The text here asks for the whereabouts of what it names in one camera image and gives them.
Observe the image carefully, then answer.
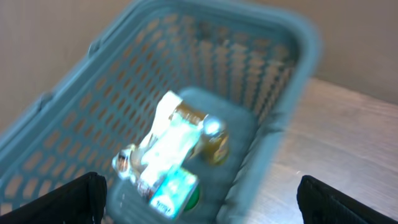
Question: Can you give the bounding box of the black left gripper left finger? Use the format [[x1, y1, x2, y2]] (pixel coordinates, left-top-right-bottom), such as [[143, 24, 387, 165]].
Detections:
[[1, 172, 108, 224]]

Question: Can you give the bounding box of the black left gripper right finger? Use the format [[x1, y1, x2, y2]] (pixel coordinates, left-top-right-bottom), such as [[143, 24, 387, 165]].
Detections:
[[297, 175, 397, 224]]

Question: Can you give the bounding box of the yellow oil bottle silver cap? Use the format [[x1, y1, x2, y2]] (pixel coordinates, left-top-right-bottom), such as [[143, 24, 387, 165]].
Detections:
[[169, 102, 229, 166]]

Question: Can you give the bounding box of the green lid jar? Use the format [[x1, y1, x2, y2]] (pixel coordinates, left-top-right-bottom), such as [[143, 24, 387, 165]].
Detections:
[[183, 185, 201, 212]]

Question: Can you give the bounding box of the teal white box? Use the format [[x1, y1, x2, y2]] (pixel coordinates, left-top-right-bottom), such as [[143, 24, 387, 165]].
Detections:
[[149, 167, 199, 220]]

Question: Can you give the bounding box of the white wrapped packet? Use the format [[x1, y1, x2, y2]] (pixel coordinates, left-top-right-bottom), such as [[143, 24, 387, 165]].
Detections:
[[112, 91, 205, 198]]

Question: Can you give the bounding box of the grey plastic mesh basket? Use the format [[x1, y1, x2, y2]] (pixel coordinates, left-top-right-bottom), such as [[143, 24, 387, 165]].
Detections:
[[1, 1, 321, 223]]

